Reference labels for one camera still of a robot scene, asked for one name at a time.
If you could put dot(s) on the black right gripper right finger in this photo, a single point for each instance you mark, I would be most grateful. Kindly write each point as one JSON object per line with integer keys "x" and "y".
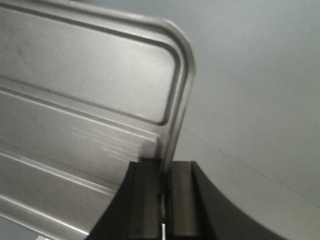
{"x": 197, "y": 210}

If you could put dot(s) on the silver ribbed metal tray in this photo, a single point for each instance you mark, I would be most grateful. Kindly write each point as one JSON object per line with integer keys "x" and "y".
{"x": 84, "y": 91}

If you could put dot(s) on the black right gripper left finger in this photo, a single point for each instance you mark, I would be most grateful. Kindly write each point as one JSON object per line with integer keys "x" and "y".
{"x": 135, "y": 211}

